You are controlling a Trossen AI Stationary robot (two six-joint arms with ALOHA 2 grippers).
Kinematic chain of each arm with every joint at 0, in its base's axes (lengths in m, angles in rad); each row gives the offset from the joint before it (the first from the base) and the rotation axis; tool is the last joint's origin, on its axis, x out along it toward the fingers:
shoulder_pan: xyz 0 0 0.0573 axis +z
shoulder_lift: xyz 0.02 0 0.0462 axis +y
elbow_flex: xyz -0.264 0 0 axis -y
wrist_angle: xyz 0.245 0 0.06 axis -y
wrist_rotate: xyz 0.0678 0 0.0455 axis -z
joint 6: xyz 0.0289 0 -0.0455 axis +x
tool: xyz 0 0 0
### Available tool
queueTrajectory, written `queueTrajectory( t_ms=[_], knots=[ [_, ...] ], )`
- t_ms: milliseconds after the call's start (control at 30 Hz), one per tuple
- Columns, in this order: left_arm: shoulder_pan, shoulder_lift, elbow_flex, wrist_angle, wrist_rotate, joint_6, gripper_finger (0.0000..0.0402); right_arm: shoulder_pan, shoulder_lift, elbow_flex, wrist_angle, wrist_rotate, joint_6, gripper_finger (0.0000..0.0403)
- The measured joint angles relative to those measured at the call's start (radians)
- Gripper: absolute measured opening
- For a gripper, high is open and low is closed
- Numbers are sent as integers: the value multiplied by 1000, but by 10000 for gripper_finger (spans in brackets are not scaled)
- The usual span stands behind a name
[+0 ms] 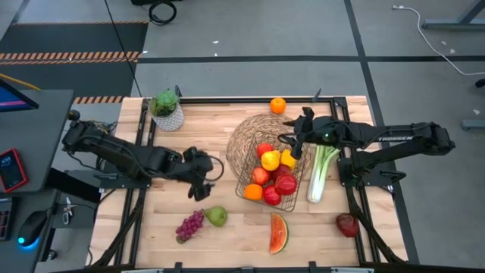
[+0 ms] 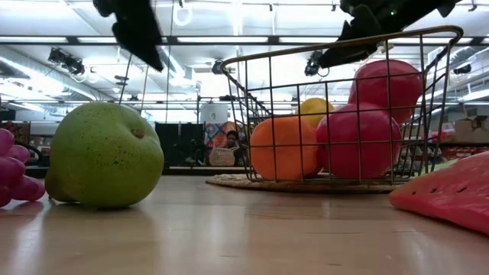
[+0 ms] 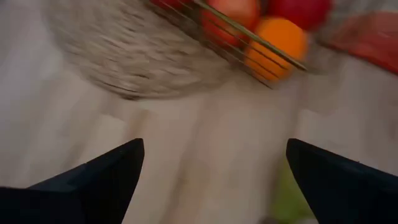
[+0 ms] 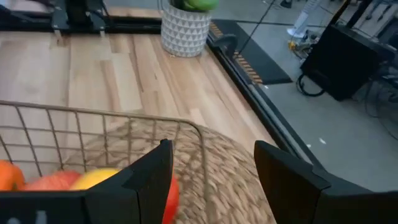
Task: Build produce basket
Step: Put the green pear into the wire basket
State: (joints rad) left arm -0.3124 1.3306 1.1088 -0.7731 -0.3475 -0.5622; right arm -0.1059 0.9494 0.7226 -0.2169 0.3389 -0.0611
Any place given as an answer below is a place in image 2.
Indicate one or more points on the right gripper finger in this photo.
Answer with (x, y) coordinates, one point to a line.
(351, 53)
(361, 26)

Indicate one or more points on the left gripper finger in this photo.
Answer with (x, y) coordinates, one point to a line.
(141, 42)

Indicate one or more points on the red apple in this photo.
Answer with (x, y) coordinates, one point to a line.
(386, 84)
(359, 145)

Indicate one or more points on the yellow bell pepper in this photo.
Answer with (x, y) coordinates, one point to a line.
(315, 109)

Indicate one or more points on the green pear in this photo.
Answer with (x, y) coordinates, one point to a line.
(103, 153)

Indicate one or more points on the orange bell pepper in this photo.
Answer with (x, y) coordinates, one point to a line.
(282, 153)

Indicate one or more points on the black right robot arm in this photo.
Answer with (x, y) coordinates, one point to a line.
(435, 7)

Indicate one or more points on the black ceiling spotlight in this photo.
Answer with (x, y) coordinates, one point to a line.
(218, 66)
(313, 65)
(67, 61)

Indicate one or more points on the black room divider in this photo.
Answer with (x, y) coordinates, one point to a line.
(179, 145)

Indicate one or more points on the person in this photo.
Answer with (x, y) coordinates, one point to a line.
(232, 138)

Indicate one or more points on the cardboard box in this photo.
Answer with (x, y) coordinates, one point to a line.
(471, 131)

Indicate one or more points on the round woven placemat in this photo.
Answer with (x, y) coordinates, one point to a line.
(305, 187)

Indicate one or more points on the watermelon slice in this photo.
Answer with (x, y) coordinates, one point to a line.
(451, 195)

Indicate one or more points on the purple grape bunch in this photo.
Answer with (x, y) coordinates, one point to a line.
(15, 175)

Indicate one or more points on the colourful wall poster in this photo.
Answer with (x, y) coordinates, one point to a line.
(214, 133)

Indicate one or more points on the black aluminium rig frame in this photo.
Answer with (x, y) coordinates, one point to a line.
(191, 170)

